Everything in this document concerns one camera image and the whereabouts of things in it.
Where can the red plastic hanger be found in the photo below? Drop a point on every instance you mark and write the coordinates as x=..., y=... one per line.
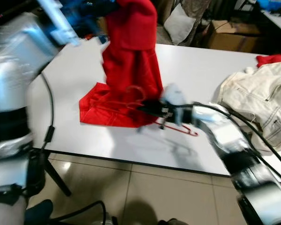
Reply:
x=178, y=128

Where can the red shirt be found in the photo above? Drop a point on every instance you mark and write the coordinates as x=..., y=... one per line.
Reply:
x=131, y=56
x=271, y=60

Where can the white denim jeans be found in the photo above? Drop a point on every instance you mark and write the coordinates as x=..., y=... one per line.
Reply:
x=257, y=98

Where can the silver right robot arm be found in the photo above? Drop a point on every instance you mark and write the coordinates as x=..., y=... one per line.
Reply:
x=234, y=140

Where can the white table black legs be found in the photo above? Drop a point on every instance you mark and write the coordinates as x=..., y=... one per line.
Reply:
x=201, y=70

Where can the blue bag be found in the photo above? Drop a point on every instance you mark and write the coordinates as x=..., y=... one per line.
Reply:
x=271, y=3

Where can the grey white pillow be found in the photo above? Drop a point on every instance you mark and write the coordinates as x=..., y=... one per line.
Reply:
x=179, y=26

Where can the open cardboard box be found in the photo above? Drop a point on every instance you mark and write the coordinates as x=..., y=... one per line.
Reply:
x=234, y=40

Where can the brown patterned armchair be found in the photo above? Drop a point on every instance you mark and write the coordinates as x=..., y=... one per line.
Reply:
x=201, y=11

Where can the grey right robot foot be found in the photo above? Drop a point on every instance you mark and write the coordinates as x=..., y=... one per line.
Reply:
x=171, y=222

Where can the grey robot foot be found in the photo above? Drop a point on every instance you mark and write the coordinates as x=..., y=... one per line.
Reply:
x=171, y=222
x=103, y=221

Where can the grey left robot foot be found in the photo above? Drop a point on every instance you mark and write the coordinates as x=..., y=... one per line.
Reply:
x=103, y=221

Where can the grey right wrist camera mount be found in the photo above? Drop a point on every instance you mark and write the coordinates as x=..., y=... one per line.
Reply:
x=174, y=96

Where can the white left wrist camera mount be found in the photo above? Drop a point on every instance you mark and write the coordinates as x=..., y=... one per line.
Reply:
x=58, y=21

